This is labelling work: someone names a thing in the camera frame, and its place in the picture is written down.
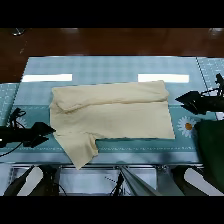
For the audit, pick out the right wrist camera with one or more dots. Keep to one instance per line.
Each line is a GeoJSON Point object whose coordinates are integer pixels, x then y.
{"type": "Point", "coordinates": [219, 80]}

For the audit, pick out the cream T-shirt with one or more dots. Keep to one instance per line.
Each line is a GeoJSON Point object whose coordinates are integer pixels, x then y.
{"type": "Point", "coordinates": [113, 116]}

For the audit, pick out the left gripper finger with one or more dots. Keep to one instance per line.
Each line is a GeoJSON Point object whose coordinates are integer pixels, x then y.
{"type": "Point", "coordinates": [36, 141]}
{"type": "Point", "coordinates": [41, 129]}

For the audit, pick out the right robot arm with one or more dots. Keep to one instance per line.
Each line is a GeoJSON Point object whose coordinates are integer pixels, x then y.
{"type": "Point", "coordinates": [213, 103]}

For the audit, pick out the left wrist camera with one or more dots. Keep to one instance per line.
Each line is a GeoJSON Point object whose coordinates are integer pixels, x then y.
{"type": "Point", "coordinates": [14, 117]}

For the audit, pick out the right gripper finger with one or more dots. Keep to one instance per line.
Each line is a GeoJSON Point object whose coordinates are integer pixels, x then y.
{"type": "Point", "coordinates": [191, 96]}
{"type": "Point", "coordinates": [196, 107]}

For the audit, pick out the silver frame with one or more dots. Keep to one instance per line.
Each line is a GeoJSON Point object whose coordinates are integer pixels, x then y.
{"type": "Point", "coordinates": [140, 186]}

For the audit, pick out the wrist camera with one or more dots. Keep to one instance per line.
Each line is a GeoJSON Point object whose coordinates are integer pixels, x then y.
{"type": "Point", "coordinates": [219, 80]}
{"type": "Point", "coordinates": [14, 117]}

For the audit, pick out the dark green garment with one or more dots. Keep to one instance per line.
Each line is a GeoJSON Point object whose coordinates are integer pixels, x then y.
{"type": "Point", "coordinates": [211, 150]}

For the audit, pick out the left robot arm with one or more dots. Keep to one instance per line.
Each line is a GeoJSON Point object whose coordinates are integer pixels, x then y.
{"type": "Point", "coordinates": [13, 135]}

